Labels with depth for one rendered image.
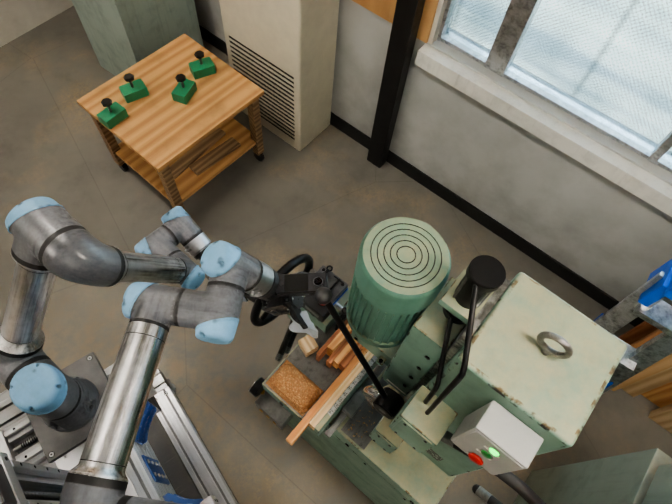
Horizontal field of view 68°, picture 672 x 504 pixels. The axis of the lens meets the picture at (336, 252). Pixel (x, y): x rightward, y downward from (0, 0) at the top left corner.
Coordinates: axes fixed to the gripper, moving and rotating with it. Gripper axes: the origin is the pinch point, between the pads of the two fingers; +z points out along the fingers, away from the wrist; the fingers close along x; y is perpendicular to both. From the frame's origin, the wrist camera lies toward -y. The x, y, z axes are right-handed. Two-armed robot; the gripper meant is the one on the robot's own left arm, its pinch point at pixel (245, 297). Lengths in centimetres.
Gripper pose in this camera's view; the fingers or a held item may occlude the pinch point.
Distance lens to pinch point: 161.4
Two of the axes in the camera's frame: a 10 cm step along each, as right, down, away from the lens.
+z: 6.1, 7.7, 1.8
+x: -6.5, 6.1, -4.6
